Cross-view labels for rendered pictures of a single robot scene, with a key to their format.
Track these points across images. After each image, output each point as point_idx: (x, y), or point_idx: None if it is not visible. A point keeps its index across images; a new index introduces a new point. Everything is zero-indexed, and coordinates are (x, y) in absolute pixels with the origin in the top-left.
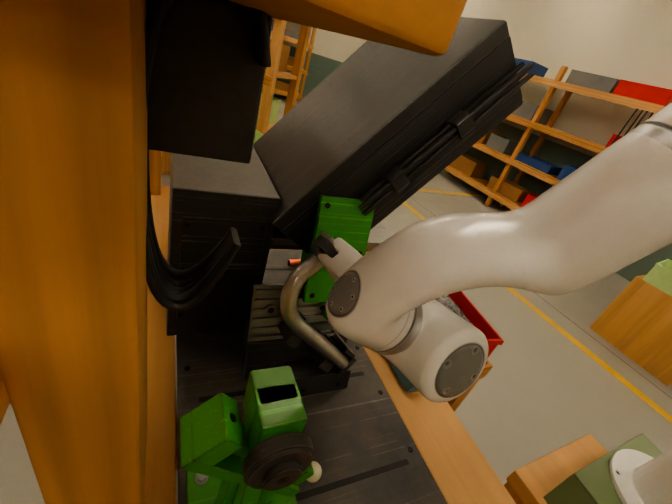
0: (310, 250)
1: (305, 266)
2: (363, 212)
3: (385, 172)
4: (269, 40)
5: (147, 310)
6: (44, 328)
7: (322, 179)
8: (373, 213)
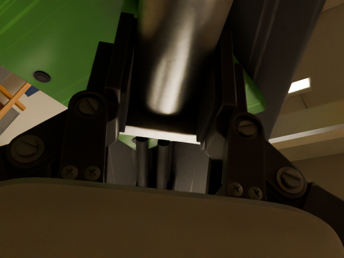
0: (232, 41)
1: (228, 2)
2: (147, 141)
3: (174, 182)
4: None
5: None
6: None
7: (278, 116)
8: (121, 141)
